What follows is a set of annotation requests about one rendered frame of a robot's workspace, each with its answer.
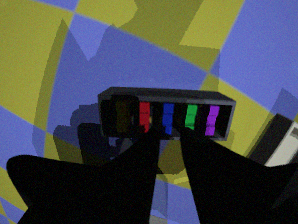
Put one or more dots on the green fuse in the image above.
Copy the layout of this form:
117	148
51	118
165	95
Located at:
189	110

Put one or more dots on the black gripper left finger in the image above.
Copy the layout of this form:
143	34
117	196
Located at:
120	191

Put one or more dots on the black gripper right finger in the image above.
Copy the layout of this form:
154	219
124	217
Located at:
231	189

